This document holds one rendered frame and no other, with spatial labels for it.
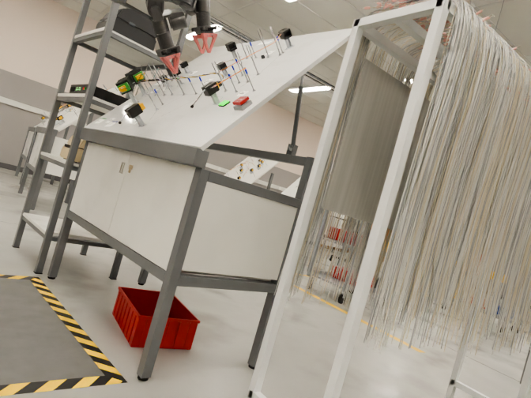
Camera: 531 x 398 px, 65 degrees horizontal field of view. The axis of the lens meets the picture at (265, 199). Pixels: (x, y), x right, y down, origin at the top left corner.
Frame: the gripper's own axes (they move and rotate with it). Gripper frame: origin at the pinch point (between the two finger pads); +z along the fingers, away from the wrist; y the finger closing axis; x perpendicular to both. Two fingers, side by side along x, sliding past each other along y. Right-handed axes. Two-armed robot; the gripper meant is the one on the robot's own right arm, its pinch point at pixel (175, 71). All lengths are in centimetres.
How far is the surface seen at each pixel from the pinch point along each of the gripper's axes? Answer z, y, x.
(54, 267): 90, 79, 70
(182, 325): 103, -10, 38
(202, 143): 22.6, -27.2, 10.1
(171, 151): 25.4, -12.8, 16.8
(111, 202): 51, 32, 37
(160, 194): 41.7, -7.2, 25.4
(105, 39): -15, 97, -8
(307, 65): 12, -22, -50
